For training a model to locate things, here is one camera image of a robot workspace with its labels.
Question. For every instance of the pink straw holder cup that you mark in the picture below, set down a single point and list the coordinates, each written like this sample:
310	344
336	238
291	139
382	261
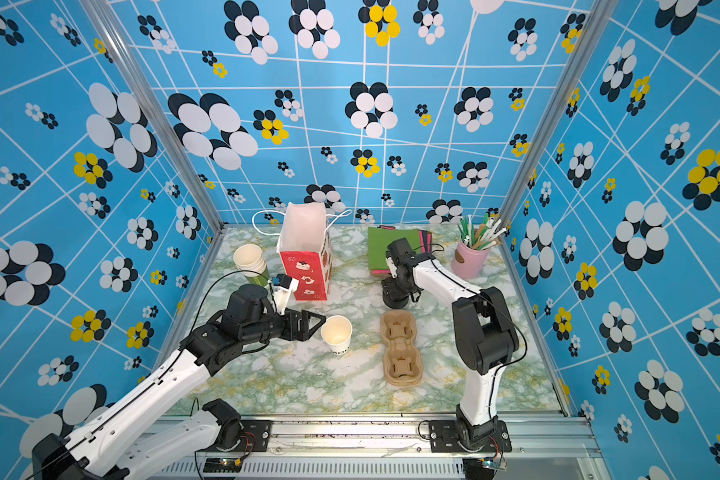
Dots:
468	262

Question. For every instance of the red white paper bag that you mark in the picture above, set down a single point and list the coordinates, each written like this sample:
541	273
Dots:
305	251

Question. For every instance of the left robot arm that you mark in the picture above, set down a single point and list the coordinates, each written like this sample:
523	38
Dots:
109	445

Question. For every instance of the black cup lid stack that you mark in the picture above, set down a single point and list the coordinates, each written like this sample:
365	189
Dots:
393	296

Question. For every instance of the green paper cup stack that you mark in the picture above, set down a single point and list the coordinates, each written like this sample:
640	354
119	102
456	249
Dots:
250	261

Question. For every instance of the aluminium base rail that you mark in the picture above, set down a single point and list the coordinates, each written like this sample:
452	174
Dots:
541	445

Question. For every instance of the colourful napkin stack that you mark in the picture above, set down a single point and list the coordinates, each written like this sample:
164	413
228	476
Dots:
381	241

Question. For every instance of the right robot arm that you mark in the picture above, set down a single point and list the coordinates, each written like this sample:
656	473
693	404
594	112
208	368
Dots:
485	336

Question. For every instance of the white paper cup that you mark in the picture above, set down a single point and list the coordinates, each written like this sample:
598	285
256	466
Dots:
336	332

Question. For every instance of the brown pulp cup carrier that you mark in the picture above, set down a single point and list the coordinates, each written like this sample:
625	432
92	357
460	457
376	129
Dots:
402	361

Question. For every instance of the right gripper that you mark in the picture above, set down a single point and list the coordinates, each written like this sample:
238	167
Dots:
391	290

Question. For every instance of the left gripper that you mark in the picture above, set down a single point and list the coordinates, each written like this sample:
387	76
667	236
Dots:
294	333

